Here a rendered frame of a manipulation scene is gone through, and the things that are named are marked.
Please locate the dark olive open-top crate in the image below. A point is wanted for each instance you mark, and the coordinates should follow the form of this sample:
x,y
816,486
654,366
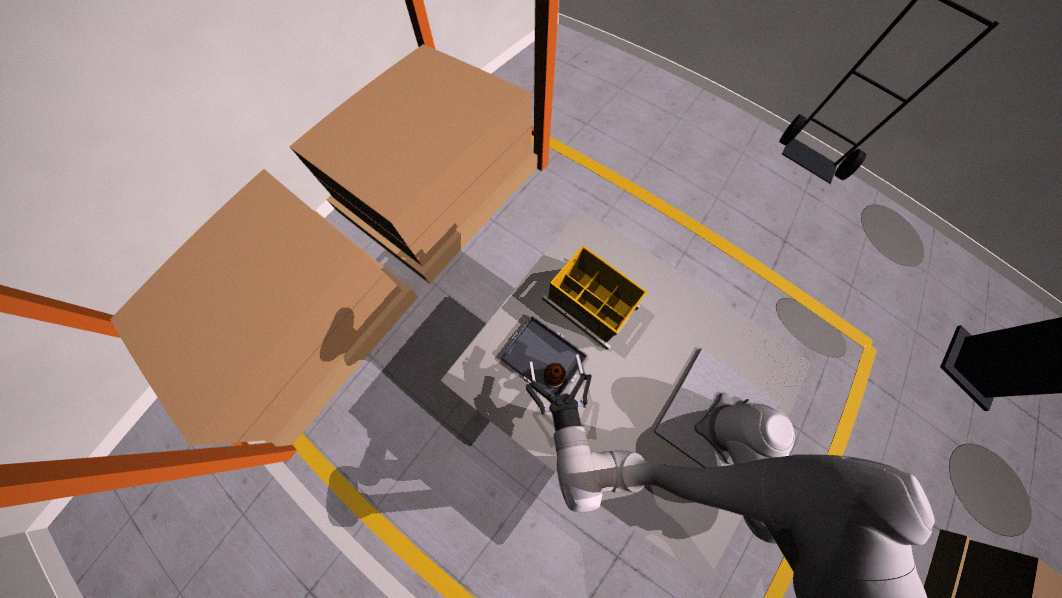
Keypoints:
x,y
614,312

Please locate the brown glass bottle with cream label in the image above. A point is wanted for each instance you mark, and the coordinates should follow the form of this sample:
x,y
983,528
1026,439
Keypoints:
x,y
554,376

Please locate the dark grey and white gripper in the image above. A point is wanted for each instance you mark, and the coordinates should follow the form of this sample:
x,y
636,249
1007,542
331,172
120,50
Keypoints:
x,y
564,408

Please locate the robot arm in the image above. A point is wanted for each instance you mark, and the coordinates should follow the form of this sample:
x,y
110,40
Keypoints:
x,y
852,520

